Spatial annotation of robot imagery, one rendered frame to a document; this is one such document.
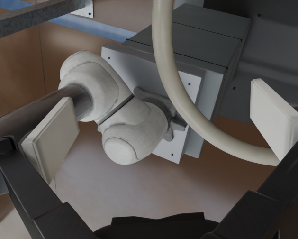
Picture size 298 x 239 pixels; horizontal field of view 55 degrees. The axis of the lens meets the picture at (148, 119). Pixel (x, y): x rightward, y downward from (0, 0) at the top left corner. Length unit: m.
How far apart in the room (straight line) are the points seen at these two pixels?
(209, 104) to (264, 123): 0.88
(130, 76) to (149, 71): 0.08
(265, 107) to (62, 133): 0.13
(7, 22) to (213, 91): 1.06
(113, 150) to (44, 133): 0.71
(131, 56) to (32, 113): 0.49
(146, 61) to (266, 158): 0.60
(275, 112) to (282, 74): 1.67
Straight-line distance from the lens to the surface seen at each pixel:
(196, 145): 1.19
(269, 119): 0.18
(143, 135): 0.86
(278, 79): 1.85
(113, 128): 0.86
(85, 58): 0.90
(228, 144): 0.51
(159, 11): 0.44
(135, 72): 1.04
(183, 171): 2.43
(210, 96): 1.06
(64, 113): 0.20
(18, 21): 1.68
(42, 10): 1.80
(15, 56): 2.78
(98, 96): 0.82
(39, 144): 0.17
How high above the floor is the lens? 1.72
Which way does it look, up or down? 50 degrees down
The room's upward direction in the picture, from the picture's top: 142 degrees counter-clockwise
